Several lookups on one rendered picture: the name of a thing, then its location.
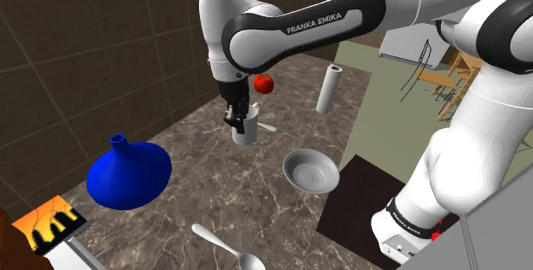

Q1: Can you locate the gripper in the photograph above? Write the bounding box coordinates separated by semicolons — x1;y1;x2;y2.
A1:
217;78;251;136

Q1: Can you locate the white mug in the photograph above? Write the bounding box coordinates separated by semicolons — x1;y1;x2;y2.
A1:
231;101;261;146

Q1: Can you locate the red tomato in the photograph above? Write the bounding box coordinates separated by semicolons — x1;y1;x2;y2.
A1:
253;73;275;95

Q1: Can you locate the grey bowl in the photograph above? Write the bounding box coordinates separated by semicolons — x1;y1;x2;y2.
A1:
282;148;341;196

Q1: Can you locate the white paper towel roll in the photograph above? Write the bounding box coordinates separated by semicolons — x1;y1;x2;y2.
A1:
315;63;343;115

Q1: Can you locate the blue vase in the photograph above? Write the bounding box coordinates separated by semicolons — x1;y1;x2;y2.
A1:
85;133;173;211

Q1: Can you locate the large grey spoon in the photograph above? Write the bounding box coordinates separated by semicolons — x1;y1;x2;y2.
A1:
190;223;267;270

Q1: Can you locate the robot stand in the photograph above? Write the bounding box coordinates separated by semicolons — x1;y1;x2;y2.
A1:
315;154;461;270

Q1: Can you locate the white table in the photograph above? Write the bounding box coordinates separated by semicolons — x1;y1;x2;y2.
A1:
378;23;453;72

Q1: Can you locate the book with orange cover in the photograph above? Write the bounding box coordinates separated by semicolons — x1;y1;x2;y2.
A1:
10;195;109;270

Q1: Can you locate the wooden chair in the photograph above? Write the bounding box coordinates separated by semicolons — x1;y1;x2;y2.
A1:
416;50;484;123

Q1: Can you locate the brown rounded object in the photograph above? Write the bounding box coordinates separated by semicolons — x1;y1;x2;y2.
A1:
0;207;56;270

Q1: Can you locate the grey cabinet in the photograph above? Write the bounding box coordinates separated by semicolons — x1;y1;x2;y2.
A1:
395;164;533;270

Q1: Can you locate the black wire chair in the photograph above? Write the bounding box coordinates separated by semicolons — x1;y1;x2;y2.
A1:
399;38;434;103

